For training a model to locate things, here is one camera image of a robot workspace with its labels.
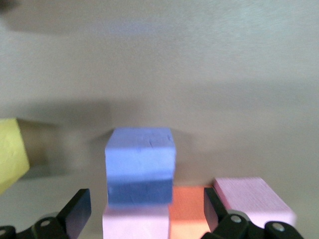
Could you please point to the brown table cover sheet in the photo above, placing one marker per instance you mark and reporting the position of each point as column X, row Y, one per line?
column 224, row 74

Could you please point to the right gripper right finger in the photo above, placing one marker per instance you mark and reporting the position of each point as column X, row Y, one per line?
column 214, row 209

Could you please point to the pink foam block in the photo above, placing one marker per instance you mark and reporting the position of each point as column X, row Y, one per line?
column 134, row 224
column 249, row 196

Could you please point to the purple foam block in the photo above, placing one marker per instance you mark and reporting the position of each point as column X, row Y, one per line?
column 139, row 161

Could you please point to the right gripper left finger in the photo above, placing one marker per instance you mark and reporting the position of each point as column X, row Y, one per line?
column 77, row 209

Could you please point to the orange foam block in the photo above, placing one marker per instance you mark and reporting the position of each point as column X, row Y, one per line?
column 185, row 206

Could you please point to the yellow foam block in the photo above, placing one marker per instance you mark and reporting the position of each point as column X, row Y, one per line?
column 11, row 154

